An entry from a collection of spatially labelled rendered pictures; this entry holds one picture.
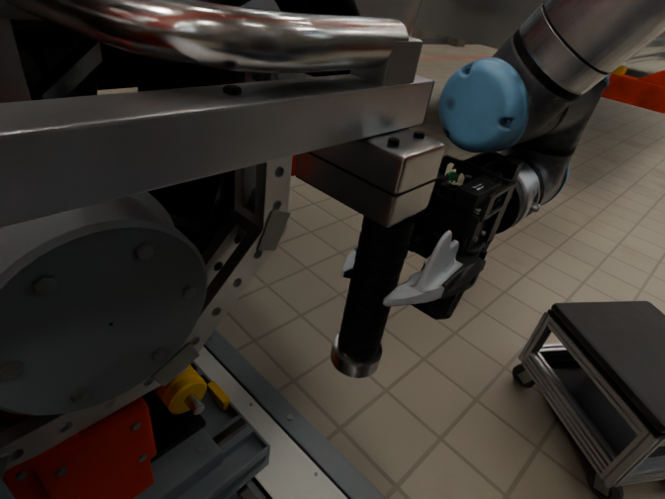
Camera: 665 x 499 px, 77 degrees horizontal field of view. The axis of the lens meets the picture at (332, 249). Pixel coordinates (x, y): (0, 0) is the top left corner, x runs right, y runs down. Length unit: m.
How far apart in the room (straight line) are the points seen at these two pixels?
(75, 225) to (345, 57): 0.16
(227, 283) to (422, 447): 0.87
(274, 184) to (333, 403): 0.88
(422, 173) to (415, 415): 1.10
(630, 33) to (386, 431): 1.09
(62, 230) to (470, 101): 0.30
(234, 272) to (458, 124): 0.31
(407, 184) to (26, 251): 0.20
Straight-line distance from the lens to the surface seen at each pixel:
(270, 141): 0.20
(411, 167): 0.25
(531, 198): 0.48
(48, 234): 0.23
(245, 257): 0.52
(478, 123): 0.37
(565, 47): 0.37
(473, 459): 1.31
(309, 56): 0.21
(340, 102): 0.23
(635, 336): 1.38
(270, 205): 0.51
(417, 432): 1.29
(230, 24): 0.20
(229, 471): 1.00
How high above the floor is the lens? 1.03
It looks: 34 degrees down
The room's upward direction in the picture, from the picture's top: 10 degrees clockwise
